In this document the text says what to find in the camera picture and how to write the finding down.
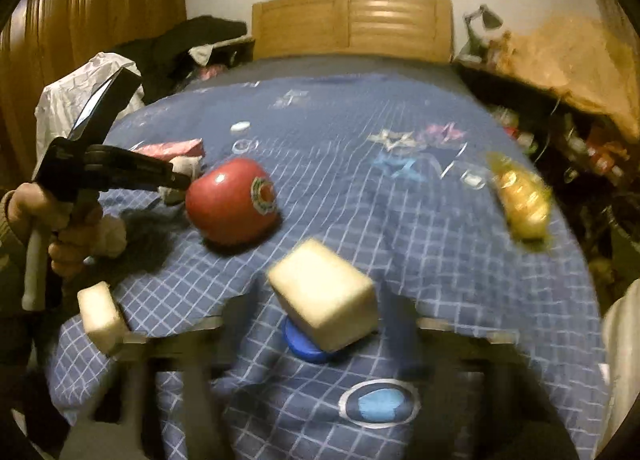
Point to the blue plastic lid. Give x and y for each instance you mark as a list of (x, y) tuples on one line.
[(301, 346)]

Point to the black-blue right gripper right finger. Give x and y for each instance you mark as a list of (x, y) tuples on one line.
[(474, 387)]

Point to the wooden bed headboard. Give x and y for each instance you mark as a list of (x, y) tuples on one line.
[(421, 30)]

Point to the person's left forearm sleeve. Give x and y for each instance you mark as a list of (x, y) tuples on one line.
[(20, 208)]

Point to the black-blue right gripper left finger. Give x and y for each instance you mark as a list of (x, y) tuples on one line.
[(121, 420)]

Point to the beige sponge block far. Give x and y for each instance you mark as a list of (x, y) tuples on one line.
[(328, 299)]

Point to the person's left hand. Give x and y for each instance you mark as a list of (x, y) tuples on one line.
[(90, 233)]

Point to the yellow snack packet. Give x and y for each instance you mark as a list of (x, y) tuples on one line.
[(524, 197)]

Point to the white bottle cap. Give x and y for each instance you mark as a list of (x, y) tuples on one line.
[(240, 127)]

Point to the dark side desk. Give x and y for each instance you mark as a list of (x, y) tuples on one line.
[(592, 171)]

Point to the white crumpled cloth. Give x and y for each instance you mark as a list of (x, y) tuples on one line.
[(61, 102)]

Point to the white sock pair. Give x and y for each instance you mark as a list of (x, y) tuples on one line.
[(111, 237)]

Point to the wooden wardrobe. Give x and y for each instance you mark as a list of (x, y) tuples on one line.
[(45, 40)]

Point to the blue star-pattern bedspread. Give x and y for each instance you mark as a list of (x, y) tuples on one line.
[(387, 172)]

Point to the beige sponge block near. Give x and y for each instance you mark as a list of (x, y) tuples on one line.
[(101, 318)]

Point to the black desk lamp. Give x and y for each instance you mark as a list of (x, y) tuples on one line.
[(476, 23)]

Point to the black clothes pile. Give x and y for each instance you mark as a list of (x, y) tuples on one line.
[(164, 61)]

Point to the red tissue pack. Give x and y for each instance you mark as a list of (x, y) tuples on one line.
[(166, 151)]

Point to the beige sponge block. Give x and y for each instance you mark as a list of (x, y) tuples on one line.
[(101, 318), (328, 299)]

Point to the grey rolled sock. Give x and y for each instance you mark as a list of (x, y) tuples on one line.
[(188, 166)]

